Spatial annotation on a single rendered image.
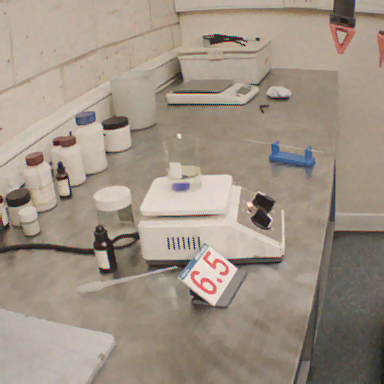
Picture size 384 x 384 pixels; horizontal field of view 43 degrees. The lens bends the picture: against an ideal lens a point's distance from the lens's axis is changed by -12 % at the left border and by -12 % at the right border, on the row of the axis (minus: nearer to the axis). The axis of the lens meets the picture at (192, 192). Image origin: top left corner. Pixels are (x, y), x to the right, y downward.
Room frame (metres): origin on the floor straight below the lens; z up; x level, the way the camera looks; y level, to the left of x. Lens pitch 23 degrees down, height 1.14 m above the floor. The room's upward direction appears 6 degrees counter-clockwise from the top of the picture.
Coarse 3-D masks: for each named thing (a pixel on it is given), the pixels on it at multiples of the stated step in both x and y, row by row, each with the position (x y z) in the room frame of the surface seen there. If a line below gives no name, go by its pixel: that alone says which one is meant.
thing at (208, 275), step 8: (208, 248) 0.64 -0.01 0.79; (208, 256) 0.62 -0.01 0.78; (216, 256) 0.63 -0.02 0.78; (200, 264) 0.60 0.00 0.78; (208, 264) 0.61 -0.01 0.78; (216, 264) 0.62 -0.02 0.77; (224, 264) 0.62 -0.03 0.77; (192, 272) 0.58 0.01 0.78; (200, 272) 0.59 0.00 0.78; (208, 272) 0.59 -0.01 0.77; (216, 272) 0.60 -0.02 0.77; (224, 272) 0.61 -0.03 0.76; (192, 280) 0.57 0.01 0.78; (200, 280) 0.57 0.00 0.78; (208, 280) 0.58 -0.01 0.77; (216, 280) 0.59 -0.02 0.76; (224, 280) 0.59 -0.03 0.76; (200, 288) 0.56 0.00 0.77; (208, 288) 0.57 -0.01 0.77; (216, 288) 0.57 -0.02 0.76; (208, 296) 0.55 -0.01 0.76
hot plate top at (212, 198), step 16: (208, 176) 0.76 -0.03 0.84; (224, 176) 0.76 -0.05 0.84; (160, 192) 0.72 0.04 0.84; (192, 192) 0.71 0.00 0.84; (208, 192) 0.70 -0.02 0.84; (224, 192) 0.70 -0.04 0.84; (144, 208) 0.67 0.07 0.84; (160, 208) 0.67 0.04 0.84; (176, 208) 0.66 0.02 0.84; (192, 208) 0.66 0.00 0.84; (208, 208) 0.65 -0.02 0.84; (224, 208) 0.65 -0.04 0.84
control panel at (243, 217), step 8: (240, 192) 0.74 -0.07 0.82; (248, 192) 0.75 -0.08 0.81; (240, 200) 0.72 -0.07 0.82; (248, 200) 0.73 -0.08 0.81; (240, 208) 0.69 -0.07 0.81; (248, 208) 0.70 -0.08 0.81; (256, 208) 0.71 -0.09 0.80; (272, 208) 0.73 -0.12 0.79; (280, 208) 0.74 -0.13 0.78; (240, 216) 0.67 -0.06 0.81; (248, 216) 0.68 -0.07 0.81; (272, 216) 0.71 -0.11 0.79; (280, 216) 0.72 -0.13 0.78; (248, 224) 0.65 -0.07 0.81; (272, 224) 0.68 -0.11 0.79; (280, 224) 0.69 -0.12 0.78; (264, 232) 0.65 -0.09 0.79; (272, 232) 0.66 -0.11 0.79; (280, 232) 0.67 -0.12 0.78; (280, 240) 0.64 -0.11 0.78
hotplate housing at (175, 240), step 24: (144, 216) 0.69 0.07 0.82; (168, 216) 0.68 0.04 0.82; (192, 216) 0.67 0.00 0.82; (216, 216) 0.66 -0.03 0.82; (144, 240) 0.66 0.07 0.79; (168, 240) 0.66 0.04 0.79; (192, 240) 0.65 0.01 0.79; (216, 240) 0.64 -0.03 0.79; (240, 240) 0.64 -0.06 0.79; (264, 240) 0.63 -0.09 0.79
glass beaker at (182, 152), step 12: (168, 144) 0.72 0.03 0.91; (180, 144) 0.76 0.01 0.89; (192, 144) 0.71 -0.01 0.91; (168, 156) 0.72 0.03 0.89; (180, 156) 0.71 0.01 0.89; (192, 156) 0.71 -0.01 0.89; (168, 168) 0.72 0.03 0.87; (180, 168) 0.71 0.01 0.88; (192, 168) 0.71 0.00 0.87; (168, 180) 0.73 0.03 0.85; (180, 180) 0.71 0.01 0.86; (192, 180) 0.71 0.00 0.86; (180, 192) 0.71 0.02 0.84
